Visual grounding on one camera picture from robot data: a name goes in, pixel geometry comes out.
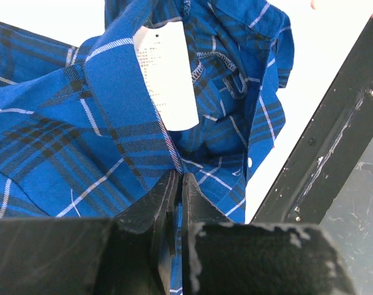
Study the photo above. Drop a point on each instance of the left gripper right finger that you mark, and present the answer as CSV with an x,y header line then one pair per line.
x,y
223,257

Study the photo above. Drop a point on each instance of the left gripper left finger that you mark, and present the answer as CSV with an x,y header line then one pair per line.
x,y
128,254

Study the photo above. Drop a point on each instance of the blue plaid shirt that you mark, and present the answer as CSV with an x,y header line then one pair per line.
x,y
185,86

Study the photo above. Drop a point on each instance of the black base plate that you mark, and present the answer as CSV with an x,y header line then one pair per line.
x,y
333,141

